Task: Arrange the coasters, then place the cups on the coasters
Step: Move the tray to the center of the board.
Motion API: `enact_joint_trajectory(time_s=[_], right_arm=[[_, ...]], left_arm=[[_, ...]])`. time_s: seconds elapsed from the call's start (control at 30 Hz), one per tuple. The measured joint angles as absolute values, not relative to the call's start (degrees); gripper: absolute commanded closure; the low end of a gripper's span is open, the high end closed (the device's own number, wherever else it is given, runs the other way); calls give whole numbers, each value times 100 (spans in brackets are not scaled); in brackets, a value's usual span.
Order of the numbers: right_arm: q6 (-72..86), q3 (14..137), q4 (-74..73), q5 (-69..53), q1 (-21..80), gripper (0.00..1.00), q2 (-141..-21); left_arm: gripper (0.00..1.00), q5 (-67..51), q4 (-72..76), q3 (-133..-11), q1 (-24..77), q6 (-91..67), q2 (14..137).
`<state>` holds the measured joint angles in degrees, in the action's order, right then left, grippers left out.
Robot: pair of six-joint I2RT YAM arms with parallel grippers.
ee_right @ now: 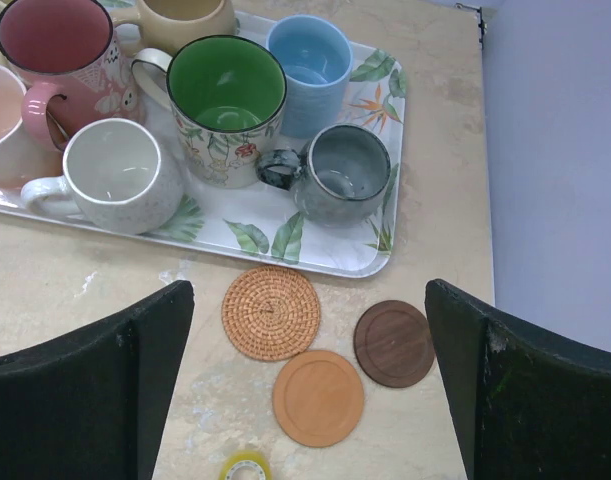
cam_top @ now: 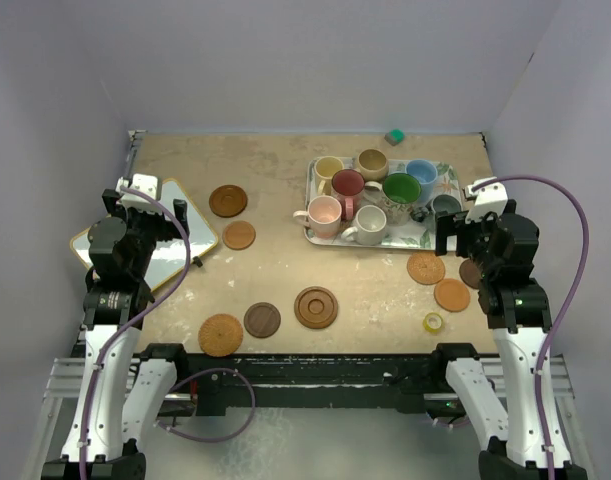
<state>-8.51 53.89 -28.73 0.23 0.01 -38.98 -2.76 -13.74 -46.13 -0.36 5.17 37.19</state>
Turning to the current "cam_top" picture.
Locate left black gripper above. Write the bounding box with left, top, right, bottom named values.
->
left=103, top=190, right=186, bottom=278

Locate floral serving tray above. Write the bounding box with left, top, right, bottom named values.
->
left=303, top=157, right=463, bottom=250

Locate brown ringed wooden saucer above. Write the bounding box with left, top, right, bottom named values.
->
left=209, top=184, right=248, bottom=218

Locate light wood round coaster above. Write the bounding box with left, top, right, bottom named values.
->
left=222, top=221, right=256, bottom=250

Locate woven rattan coaster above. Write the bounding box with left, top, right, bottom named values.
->
left=198, top=314, right=243, bottom=357
left=406, top=252, right=445, bottom=285

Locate dark walnut round coaster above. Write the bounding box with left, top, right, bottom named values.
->
left=244, top=302, right=281, bottom=339

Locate large brown ringed saucer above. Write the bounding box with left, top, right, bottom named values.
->
left=294, top=286, right=339, bottom=329

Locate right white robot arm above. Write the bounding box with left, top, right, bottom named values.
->
left=429, top=205, right=588, bottom=479

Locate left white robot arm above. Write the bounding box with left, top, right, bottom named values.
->
left=41, top=187, right=191, bottom=479

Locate grey cup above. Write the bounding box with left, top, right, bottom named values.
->
left=429, top=194, right=461, bottom=217

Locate right dark wood coaster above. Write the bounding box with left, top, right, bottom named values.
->
left=459, top=259, right=481, bottom=290

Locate light blue cup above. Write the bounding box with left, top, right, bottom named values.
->
left=406, top=159, right=438, bottom=204

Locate right light wood coaster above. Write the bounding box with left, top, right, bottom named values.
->
left=434, top=278, right=471, bottom=312

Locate tan wooden cup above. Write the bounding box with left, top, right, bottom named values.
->
left=355, top=149, right=389, bottom=182

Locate green floral mug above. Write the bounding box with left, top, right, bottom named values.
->
left=363, top=173, right=421, bottom=226

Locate white beige mug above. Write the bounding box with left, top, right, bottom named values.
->
left=341, top=205, right=387, bottom=246

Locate yellow tape roll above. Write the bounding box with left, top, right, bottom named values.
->
left=422, top=312, right=444, bottom=334

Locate green eraser block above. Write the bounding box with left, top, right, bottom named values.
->
left=384, top=129, right=406, bottom=146

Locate red pink mug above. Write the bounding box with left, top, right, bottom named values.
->
left=331, top=169, right=365, bottom=221

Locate yellow mug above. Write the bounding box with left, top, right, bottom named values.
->
left=314, top=156, right=344, bottom=196

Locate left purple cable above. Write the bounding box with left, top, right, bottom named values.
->
left=78, top=185, right=192, bottom=480

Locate small whiteboard wooden frame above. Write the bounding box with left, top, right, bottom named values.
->
left=69, top=177, right=220, bottom=294

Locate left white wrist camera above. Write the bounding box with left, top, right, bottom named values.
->
left=116, top=173, right=161, bottom=214

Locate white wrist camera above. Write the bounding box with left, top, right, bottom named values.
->
left=464, top=177, right=508, bottom=224
left=116, top=173, right=161, bottom=214

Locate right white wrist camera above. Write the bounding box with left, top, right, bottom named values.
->
left=464, top=177, right=508, bottom=224

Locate black aluminium base frame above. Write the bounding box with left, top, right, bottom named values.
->
left=44, top=344, right=571, bottom=419

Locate loose purple cable loop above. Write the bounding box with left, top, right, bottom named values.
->
left=154, top=368, right=257, bottom=444

